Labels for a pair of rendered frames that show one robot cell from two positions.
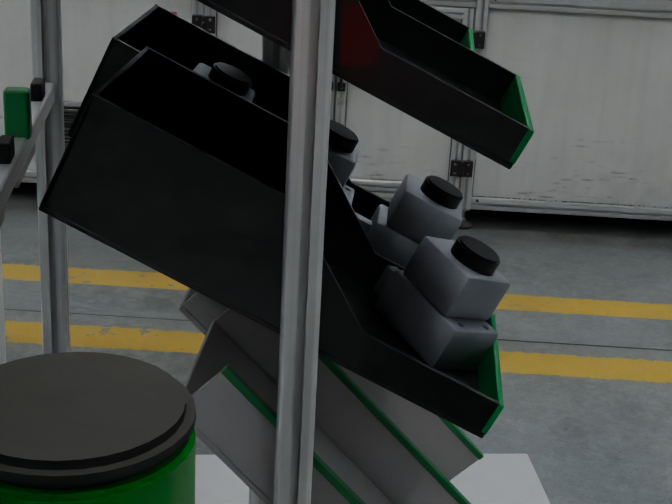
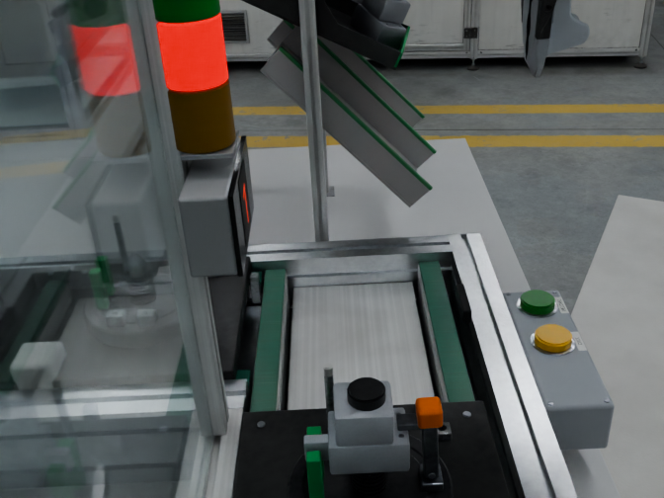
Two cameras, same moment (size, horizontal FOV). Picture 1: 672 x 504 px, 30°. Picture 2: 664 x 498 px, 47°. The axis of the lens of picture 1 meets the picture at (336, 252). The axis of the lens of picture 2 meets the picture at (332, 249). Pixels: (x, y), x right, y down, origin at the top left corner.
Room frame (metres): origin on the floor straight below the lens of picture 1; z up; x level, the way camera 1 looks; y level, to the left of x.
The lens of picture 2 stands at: (-0.34, -0.12, 1.49)
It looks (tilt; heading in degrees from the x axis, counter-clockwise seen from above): 30 degrees down; 7
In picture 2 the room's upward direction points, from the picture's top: 3 degrees counter-clockwise
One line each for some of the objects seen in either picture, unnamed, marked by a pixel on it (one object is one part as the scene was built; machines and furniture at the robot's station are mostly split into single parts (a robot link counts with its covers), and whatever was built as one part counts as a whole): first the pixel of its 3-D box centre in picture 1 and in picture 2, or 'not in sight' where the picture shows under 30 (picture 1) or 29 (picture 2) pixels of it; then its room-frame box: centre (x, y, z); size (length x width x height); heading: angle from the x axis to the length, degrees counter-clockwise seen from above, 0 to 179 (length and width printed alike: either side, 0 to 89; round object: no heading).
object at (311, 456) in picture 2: not in sight; (315, 477); (0.10, -0.04, 1.01); 0.01 x 0.01 x 0.05; 6
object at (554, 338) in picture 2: not in sight; (552, 341); (0.36, -0.27, 0.96); 0.04 x 0.04 x 0.02
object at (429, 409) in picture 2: not in sight; (420, 440); (0.13, -0.12, 1.04); 0.04 x 0.02 x 0.08; 96
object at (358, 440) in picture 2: not in sight; (355, 422); (0.12, -0.07, 1.06); 0.08 x 0.04 x 0.07; 97
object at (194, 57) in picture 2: not in sight; (191, 48); (0.22, 0.05, 1.33); 0.05 x 0.05 x 0.05
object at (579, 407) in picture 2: not in sight; (549, 363); (0.36, -0.27, 0.93); 0.21 x 0.07 x 0.06; 6
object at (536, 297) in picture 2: not in sight; (537, 304); (0.43, -0.26, 0.96); 0.04 x 0.04 x 0.02
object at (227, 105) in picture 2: not in sight; (201, 113); (0.22, 0.05, 1.28); 0.05 x 0.05 x 0.05
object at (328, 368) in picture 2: not in sight; (330, 403); (0.17, -0.04, 1.03); 0.01 x 0.01 x 0.08
